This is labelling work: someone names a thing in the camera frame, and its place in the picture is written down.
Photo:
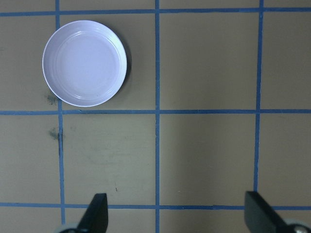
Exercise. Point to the lavender round plate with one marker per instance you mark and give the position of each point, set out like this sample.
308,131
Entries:
85,63

